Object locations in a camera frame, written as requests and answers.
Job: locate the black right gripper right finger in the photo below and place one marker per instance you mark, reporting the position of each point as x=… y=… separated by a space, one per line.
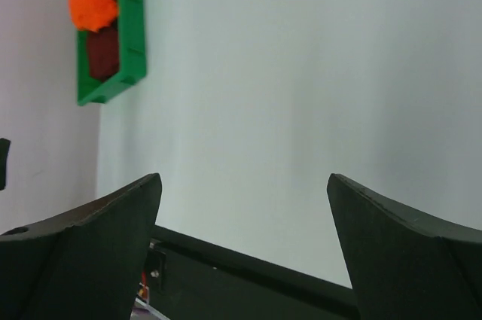
x=404 y=263

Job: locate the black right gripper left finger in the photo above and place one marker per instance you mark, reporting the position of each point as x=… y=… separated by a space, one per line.
x=85 y=263

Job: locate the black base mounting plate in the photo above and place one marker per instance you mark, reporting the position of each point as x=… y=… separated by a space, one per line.
x=189 y=278

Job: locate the dark red t-shirt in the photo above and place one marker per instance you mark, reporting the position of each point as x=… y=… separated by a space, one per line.
x=103 y=53

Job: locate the green plastic bin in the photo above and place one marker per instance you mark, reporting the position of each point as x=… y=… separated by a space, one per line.
x=132 y=55

